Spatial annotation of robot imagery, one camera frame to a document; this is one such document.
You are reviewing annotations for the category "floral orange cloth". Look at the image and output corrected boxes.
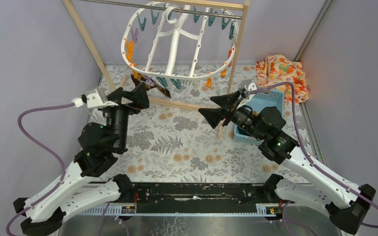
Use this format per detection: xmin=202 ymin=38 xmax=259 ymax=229
xmin=255 ymin=54 xmax=310 ymax=103

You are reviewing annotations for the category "floral patterned table mat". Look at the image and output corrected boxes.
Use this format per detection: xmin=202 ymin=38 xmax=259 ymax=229
xmin=97 ymin=69 xmax=309 ymax=183

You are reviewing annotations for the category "light blue plastic basket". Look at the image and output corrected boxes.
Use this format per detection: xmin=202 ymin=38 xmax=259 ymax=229
xmin=234 ymin=89 xmax=284 ymax=146

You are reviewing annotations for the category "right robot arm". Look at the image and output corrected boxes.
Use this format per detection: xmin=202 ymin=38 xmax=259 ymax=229
xmin=198 ymin=91 xmax=376 ymax=235

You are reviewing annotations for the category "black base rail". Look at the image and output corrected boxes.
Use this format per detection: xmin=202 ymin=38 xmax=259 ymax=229
xmin=114 ymin=182 xmax=287 ymax=215

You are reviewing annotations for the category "brown yellow argyle sock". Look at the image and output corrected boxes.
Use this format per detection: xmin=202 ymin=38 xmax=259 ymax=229
xmin=130 ymin=74 xmax=171 ymax=98

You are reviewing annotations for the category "purple cable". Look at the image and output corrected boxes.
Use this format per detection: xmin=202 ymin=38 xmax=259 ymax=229
xmin=5 ymin=102 xmax=79 ymax=236
xmin=248 ymin=81 xmax=378 ymax=229

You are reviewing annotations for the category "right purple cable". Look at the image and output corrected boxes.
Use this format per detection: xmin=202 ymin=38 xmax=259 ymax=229
xmin=248 ymin=81 xmax=378 ymax=229

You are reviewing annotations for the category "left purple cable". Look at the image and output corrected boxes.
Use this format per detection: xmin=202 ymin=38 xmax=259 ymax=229
xmin=5 ymin=102 xmax=79 ymax=236

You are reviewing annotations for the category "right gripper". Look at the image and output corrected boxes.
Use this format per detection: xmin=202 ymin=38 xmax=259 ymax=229
xmin=198 ymin=89 xmax=265 ymax=141

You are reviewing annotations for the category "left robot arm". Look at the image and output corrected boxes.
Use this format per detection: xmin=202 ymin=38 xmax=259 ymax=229
xmin=13 ymin=83 xmax=150 ymax=236

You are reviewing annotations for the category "white round clip hanger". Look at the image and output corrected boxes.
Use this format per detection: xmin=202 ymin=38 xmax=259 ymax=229
xmin=120 ymin=0 xmax=248 ymax=82

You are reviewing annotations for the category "wooden drying rack frame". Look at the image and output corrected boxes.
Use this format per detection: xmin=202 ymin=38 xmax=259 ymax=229
xmin=60 ymin=0 xmax=251 ymax=140

